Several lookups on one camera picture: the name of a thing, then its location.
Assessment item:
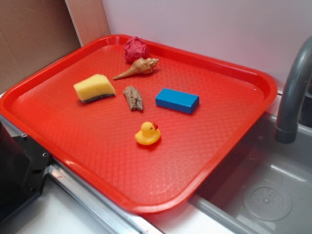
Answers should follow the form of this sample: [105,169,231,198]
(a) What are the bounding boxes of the blue rectangular block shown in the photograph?
[155,88,199,114]

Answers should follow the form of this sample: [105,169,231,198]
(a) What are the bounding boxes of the grey toy faucet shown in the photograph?
[274,37,312,144]

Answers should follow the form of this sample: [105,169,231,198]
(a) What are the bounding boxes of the small driftwood piece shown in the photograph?
[123,86,144,111]

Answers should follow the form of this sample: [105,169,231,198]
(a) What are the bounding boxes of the red plastic tray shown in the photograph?
[0,35,277,214]

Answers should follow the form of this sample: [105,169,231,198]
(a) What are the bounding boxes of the yellow sponge with grey base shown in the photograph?
[73,74,116,102]

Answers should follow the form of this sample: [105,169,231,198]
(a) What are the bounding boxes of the brown cardboard panel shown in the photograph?
[0,0,110,93]

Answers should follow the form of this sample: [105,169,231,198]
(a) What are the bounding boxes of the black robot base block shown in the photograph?
[0,124,51,224]

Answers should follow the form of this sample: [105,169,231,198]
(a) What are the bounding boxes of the crumpled red paper ball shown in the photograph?
[123,37,150,62]

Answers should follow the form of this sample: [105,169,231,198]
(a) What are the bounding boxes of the grey plastic sink basin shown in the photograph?
[146,112,312,234]

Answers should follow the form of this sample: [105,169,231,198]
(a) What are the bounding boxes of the yellow rubber duck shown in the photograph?
[135,121,161,145]

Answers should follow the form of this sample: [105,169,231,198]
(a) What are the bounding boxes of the tan spiral seashell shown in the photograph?
[113,58,159,80]

